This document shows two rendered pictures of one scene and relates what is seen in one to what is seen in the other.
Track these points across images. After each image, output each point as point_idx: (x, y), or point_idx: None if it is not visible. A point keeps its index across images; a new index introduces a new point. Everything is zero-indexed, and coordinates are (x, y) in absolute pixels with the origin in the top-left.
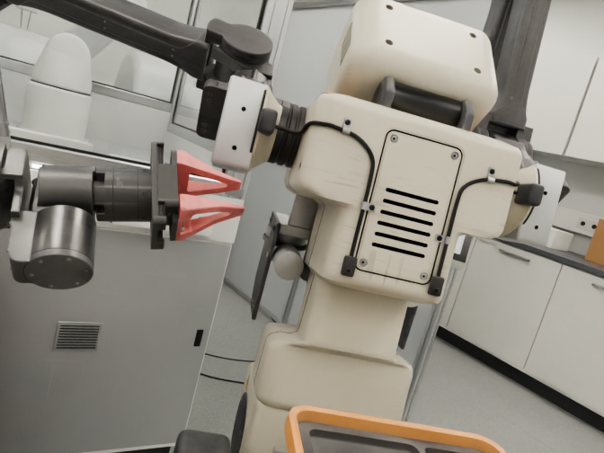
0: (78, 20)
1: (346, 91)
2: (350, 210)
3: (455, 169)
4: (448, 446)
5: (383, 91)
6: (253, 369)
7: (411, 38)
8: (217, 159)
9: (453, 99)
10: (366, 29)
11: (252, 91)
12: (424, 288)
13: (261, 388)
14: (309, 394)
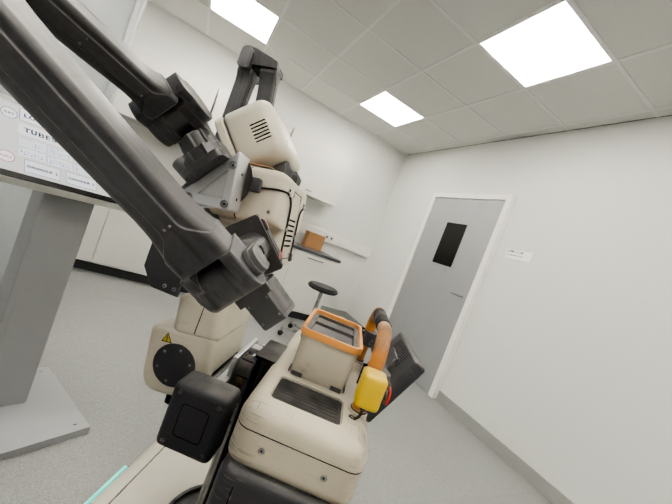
0: (40, 16)
1: (264, 161)
2: (281, 232)
3: (299, 206)
4: (315, 316)
5: (287, 169)
6: (183, 327)
7: (287, 138)
8: (230, 208)
9: (293, 170)
10: (280, 131)
11: (245, 163)
12: (287, 259)
13: (215, 333)
14: (231, 324)
